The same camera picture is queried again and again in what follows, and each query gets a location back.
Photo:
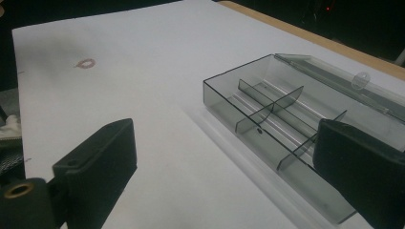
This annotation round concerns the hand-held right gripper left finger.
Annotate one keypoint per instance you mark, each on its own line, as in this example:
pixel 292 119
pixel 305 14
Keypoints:
pixel 98 168

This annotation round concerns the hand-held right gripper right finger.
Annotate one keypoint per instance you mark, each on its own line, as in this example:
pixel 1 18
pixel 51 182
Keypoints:
pixel 363 165

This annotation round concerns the clear grey compartment box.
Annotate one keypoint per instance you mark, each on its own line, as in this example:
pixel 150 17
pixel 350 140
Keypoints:
pixel 286 105

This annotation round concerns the dark mesh fabric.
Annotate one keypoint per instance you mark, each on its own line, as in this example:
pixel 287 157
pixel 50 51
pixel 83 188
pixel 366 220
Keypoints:
pixel 11 160

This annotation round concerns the white crumpled cloth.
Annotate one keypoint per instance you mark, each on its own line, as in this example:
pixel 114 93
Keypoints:
pixel 10 127

